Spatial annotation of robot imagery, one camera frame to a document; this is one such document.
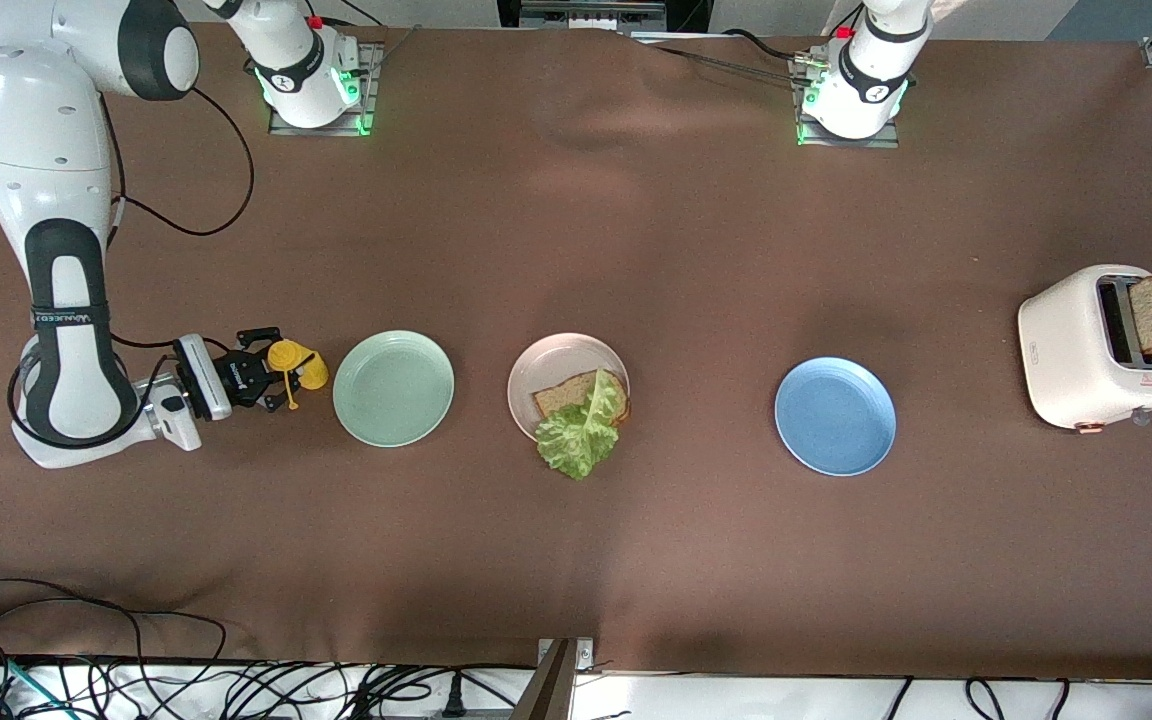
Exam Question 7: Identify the yellow mustard squeeze bottle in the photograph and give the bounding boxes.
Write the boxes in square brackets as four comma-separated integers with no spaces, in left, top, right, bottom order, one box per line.
[266,338,330,411]

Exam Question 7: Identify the green lettuce leaf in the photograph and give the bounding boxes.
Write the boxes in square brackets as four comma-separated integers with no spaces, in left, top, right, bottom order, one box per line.
[536,369,621,482]

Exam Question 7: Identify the green plate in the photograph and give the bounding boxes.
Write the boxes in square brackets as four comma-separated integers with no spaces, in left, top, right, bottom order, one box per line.
[332,330,456,448]

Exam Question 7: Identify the beige plate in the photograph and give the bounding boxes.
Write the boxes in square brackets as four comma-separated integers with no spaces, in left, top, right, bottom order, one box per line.
[506,332,629,449]

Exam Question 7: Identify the blue plate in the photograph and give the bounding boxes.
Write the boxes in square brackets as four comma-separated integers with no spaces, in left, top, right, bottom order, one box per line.
[774,357,898,477]

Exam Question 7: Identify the white toaster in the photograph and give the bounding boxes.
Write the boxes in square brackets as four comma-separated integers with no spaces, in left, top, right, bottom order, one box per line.
[1018,264,1152,433]

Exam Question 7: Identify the brown table cloth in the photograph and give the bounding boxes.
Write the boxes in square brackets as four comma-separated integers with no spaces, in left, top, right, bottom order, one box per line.
[0,18,1152,683]

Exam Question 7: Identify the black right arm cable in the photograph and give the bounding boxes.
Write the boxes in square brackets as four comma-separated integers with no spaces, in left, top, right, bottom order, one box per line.
[6,85,257,451]

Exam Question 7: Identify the long black looped cable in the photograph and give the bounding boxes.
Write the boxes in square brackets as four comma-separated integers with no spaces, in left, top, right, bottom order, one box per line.
[0,578,229,701]

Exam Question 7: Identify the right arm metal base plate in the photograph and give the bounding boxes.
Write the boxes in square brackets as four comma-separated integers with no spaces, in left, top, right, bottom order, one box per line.
[268,42,384,137]

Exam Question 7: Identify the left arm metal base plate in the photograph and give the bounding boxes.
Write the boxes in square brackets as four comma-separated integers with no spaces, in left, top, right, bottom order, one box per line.
[794,55,902,149]

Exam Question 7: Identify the aluminium camera pole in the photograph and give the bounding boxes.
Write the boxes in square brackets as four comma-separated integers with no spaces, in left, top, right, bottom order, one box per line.
[511,637,597,720]

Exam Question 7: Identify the short black looped cable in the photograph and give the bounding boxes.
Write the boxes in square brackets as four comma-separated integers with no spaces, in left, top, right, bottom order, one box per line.
[966,678,1072,720]

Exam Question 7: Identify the black base cable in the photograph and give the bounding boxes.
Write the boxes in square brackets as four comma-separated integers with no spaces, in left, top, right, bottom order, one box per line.
[631,30,812,81]

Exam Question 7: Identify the black equipment frame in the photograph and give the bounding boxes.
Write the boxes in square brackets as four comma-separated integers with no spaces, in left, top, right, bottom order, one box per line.
[496,0,715,36]

